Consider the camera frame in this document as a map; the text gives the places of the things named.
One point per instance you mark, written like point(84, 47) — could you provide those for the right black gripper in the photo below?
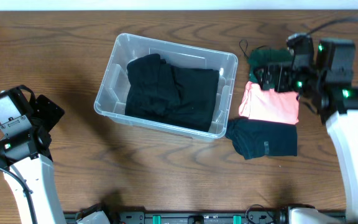
point(288, 72)

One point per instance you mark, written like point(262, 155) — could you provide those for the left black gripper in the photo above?
point(48, 111)

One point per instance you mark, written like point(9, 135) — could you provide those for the dark green garment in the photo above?
point(262, 56)

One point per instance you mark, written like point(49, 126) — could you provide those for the large black garment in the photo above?
point(193, 108)

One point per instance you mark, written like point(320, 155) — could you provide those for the small black garment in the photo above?
point(153, 91)

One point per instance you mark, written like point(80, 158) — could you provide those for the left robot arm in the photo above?
point(25, 159)

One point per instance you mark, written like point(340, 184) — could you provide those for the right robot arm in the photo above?
point(324, 75)

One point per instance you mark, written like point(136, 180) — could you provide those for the pink folded garment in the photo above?
point(268, 105)

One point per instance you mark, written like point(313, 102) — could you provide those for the clear plastic storage bin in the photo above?
point(115, 86)

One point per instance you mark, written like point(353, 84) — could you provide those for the black folded garment right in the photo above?
point(253, 138)

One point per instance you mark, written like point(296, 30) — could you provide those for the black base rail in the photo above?
point(254, 216)

